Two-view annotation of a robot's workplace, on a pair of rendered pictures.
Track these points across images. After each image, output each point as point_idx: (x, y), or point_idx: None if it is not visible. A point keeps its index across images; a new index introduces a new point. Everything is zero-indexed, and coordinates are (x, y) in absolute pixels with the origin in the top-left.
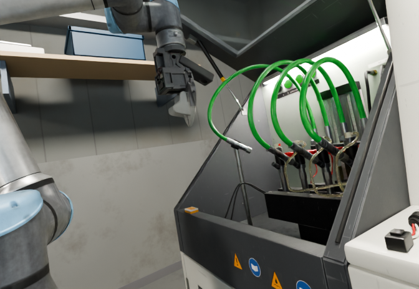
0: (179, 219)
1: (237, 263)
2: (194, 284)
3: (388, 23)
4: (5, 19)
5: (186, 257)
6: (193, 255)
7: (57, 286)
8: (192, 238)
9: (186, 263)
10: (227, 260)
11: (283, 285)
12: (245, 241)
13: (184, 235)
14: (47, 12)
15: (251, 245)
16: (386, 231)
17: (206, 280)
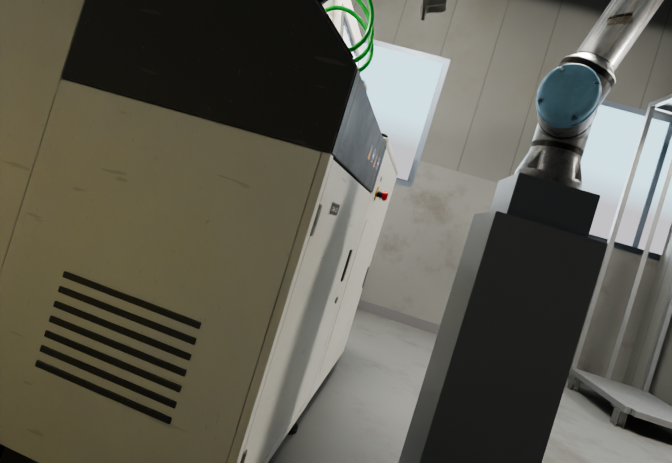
0: (357, 93)
1: (369, 155)
2: (327, 206)
3: None
4: None
5: (336, 163)
6: (346, 157)
7: (524, 159)
8: (356, 130)
9: (331, 175)
10: (366, 154)
11: (375, 163)
12: (378, 136)
13: (350, 124)
14: None
15: (378, 139)
16: None
17: (344, 187)
